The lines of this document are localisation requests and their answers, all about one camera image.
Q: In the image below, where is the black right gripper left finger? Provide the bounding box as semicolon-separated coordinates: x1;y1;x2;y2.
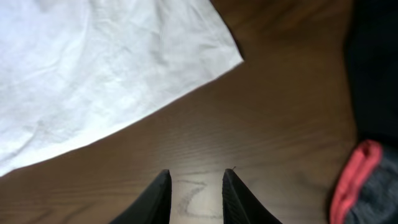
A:
110;169;172;224

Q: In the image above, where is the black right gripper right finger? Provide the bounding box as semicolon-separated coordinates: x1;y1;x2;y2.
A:
222;169;282;224

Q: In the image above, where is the white printed t-shirt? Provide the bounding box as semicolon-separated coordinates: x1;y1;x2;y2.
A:
1;0;243;175

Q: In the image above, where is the grey red-trimmed garment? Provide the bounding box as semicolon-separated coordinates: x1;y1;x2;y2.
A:
329;140;397;224

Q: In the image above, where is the black garment at right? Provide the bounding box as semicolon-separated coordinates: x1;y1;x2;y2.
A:
344;0;397;144

